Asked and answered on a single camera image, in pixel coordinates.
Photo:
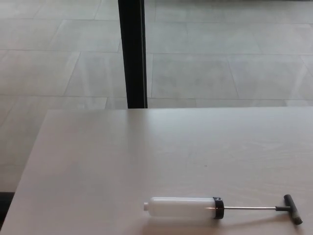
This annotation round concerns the black vertical post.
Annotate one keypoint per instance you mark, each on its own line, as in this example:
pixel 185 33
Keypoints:
pixel 133 54

